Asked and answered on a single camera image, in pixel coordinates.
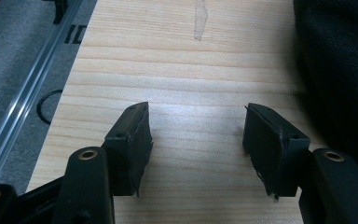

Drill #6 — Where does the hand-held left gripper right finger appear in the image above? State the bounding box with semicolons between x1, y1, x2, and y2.
241;102;311;200

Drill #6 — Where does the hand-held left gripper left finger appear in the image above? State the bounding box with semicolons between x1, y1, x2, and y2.
101;101;154;198

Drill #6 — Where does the dark cloth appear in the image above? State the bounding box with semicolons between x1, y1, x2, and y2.
293;0;358;185

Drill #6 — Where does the black cable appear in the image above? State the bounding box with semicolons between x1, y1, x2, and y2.
35;89;64;126

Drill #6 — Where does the metal rail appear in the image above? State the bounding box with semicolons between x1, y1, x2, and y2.
0;0;85;188

